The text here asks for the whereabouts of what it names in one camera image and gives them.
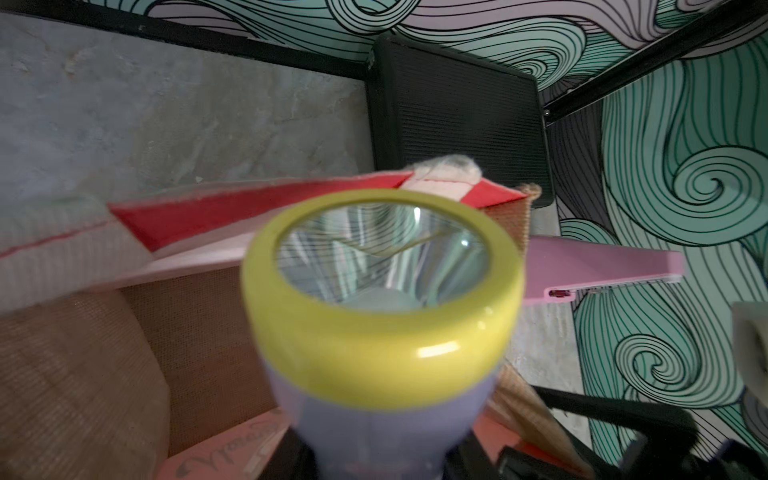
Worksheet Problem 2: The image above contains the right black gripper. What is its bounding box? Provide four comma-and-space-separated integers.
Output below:
497, 383, 768, 480

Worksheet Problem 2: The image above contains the purple flashlight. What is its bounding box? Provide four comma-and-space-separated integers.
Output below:
240, 189, 525, 479

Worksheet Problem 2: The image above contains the pink metronome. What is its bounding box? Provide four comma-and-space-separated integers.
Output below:
523, 236, 686, 306

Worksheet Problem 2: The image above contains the red jute tote bag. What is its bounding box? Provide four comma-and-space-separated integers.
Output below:
0, 154, 592, 480

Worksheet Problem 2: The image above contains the black hard carry case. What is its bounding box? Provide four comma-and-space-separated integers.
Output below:
365, 35, 555, 208

